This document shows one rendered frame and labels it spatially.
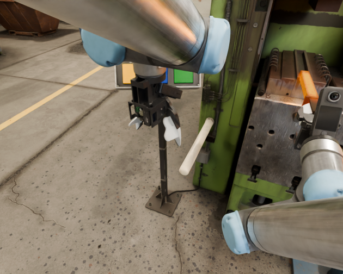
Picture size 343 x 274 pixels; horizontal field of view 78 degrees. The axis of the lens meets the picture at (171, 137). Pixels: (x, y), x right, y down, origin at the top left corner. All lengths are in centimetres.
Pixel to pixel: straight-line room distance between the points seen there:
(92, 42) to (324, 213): 37
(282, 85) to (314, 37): 50
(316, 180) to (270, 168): 72
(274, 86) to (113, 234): 125
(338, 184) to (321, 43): 110
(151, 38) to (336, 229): 24
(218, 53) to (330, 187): 28
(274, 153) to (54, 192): 154
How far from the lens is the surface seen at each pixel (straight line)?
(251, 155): 112
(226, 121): 126
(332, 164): 47
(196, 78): 87
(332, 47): 147
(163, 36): 20
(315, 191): 43
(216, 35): 30
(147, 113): 50
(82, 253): 153
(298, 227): 31
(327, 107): 57
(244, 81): 115
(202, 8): 628
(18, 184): 210
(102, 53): 36
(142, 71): 48
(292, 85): 99
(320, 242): 29
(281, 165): 114
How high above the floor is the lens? 132
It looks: 38 degrees down
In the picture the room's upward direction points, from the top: straight up
